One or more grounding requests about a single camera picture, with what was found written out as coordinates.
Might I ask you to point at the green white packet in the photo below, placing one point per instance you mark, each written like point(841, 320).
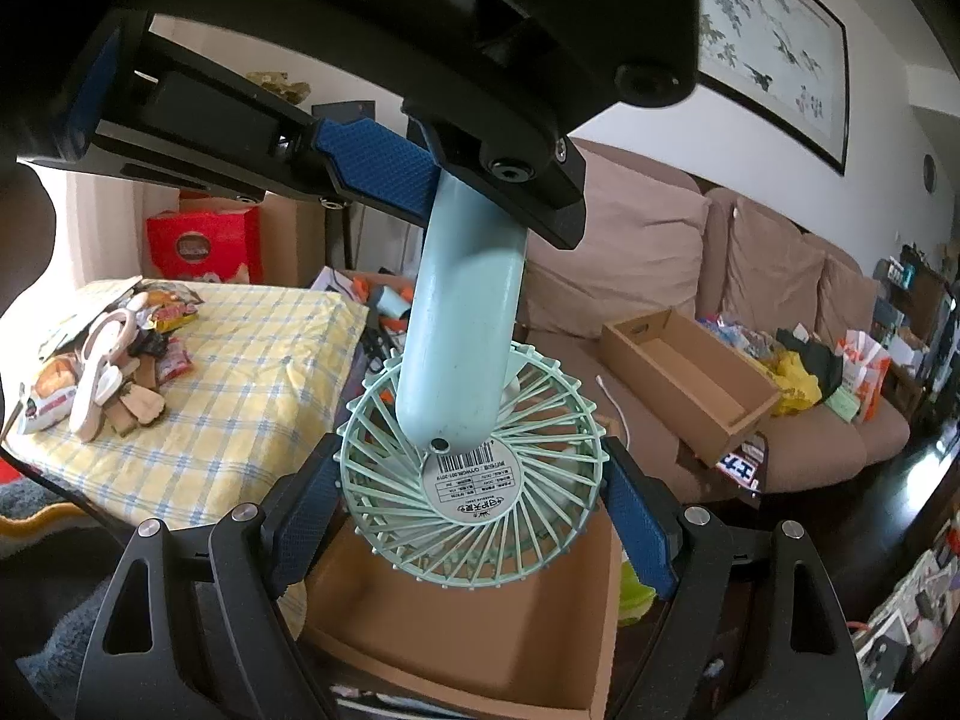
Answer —
point(75, 311)

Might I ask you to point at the large brown cardboard box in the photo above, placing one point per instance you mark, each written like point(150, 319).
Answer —
point(296, 247)

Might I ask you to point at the long shallow cardboard box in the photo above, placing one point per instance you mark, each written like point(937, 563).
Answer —
point(675, 360)

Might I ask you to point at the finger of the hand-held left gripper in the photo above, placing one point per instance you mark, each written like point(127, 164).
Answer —
point(540, 195)
point(375, 165)

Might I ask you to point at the blue white printed box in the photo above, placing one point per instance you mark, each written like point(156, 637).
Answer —
point(742, 465)

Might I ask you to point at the mint green handheld fan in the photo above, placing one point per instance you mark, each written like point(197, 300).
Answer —
point(457, 300)

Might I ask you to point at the orange edged mat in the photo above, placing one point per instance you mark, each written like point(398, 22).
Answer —
point(37, 519)

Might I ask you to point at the red gift box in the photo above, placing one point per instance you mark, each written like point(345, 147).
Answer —
point(202, 240)

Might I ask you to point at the cake snack packet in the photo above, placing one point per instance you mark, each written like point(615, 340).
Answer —
point(49, 390)

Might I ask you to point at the cluttered dark shelf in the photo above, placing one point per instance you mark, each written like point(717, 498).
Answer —
point(911, 292)

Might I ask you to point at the framed ink wall painting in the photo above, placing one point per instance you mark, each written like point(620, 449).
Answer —
point(765, 30)

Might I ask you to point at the clear packet with red top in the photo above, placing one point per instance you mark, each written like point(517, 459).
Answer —
point(172, 364)

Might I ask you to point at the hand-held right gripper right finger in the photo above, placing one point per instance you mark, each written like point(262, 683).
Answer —
point(637, 532)

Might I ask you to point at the round wall clock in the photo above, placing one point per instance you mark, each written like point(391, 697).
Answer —
point(929, 172)

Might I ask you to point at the brown sofa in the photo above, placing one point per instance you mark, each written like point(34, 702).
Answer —
point(817, 450)

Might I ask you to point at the large brown sofa cushion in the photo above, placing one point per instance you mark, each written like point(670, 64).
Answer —
point(637, 240)

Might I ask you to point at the gold brown paper bag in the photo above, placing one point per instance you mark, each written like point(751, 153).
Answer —
point(277, 84)

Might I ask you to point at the pile of colourful packets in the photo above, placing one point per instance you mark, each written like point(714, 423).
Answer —
point(731, 337)

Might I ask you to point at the yellow plastic bag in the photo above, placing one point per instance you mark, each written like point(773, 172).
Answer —
point(795, 382)

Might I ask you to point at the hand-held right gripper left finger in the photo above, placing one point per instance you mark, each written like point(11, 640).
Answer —
point(307, 517)

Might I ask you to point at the pile of papers and boxes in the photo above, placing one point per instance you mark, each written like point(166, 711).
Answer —
point(900, 615)

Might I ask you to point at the open box with orange things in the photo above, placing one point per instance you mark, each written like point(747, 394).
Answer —
point(375, 292)

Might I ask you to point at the beige wooden pieces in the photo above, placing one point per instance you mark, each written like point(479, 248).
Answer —
point(139, 405)

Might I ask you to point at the grey fluffy rug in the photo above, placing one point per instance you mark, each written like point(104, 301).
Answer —
point(45, 491)

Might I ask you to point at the black cloth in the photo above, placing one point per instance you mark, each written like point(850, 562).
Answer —
point(821, 364)

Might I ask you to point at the red yellow snack packet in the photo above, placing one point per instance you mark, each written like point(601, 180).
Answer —
point(172, 311)

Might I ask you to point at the yellow plaid tablecloth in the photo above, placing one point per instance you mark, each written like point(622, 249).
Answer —
point(247, 390)

